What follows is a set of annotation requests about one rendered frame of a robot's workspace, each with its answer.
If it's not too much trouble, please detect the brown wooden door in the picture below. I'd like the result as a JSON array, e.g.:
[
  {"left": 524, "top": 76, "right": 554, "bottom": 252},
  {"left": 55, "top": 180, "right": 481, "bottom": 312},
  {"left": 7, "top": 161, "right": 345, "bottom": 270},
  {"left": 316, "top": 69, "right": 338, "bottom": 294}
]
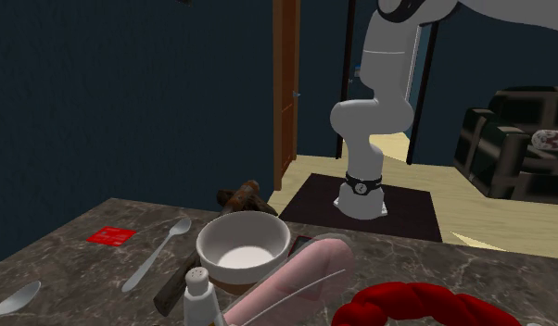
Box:
[{"left": 272, "top": 0, "right": 302, "bottom": 192}]

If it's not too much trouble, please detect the white bowl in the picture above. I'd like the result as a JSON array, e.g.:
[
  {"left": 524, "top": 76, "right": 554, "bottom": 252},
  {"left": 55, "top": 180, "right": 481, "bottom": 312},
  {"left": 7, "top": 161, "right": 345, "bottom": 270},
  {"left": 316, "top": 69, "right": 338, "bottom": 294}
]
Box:
[{"left": 196, "top": 210, "right": 292, "bottom": 286}]

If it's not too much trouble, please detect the dark armchair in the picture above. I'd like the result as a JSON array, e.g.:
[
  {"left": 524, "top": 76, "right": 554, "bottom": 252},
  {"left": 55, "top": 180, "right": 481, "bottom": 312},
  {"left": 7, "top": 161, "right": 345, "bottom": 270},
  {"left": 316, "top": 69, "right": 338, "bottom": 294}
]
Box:
[{"left": 452, "top": 85, "right": 558, "bottom": 207}]

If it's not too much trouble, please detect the red card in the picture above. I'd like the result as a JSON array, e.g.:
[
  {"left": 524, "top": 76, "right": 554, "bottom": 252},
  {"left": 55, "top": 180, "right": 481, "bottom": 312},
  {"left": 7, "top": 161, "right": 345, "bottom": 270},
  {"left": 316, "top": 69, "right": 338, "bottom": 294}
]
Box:
[{"left": 85, "top": 226, "right": 138, "bottom": 247}]

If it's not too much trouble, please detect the silver spoon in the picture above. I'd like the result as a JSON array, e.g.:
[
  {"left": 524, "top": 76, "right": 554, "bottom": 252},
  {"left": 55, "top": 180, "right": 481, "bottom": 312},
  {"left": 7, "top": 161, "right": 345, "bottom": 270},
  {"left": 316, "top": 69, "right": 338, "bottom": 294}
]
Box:
[
  {"left": 120, "top": 217, "right": 193, "bottom": 294},
  {"left": 0, "top": 280, "right": 42, "bottom": 320}
]

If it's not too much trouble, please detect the white salt shaker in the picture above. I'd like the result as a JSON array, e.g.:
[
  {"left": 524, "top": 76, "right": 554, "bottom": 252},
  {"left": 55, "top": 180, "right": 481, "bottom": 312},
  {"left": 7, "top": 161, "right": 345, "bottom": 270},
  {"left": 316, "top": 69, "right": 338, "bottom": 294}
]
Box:
[{"left": 183, "top": 266, "right": 225, "bottom": 326}]

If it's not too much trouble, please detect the dark robot stand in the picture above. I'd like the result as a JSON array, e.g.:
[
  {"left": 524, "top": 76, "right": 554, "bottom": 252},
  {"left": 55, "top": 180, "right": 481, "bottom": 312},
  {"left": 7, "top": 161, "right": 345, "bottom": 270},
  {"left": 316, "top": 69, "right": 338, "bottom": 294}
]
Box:
[{"left": 278, "top": 172, "right": 444, "bottom": 243}]

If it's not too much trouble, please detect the red twisted rope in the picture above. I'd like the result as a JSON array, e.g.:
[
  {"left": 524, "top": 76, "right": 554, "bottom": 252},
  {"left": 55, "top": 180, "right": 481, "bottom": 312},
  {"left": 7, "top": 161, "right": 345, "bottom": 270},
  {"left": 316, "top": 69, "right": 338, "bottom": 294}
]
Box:
[{"left": 330, "top": 282, "right": 523, "bottom": 326}]

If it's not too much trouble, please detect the pink translucent cylinder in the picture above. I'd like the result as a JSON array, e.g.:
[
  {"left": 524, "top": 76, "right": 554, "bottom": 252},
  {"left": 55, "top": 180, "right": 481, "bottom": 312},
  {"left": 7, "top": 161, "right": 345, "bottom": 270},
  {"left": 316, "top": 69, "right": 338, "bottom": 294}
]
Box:
[{"left": 222, "top": 233, "right": 356, "bottom": 326}]

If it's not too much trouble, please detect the red-edged dark phone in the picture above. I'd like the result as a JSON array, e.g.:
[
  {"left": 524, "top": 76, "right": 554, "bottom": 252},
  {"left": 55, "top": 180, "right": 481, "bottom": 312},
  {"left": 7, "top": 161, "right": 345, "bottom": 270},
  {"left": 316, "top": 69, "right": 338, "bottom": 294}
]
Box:
[{"left": 286, "top": 234, "right": 314, "bottom": 260}]

